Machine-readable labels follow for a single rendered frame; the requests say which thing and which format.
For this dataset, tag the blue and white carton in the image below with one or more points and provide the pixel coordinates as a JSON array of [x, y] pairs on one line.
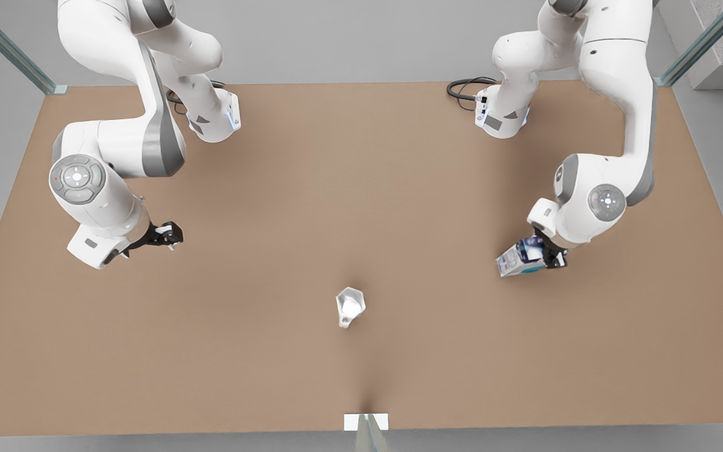
[[517, 260]]

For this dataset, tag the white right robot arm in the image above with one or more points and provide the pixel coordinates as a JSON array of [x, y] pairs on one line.
[[117, 138]]

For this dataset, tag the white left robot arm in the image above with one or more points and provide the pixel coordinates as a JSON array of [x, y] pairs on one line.
[[612, 81]]

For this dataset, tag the white faceted cup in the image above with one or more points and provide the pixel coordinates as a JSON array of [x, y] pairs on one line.
[[350, 307]]

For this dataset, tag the silver frame post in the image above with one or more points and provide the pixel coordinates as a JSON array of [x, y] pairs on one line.
[[703, 41], [10, 47], [366, 429]]

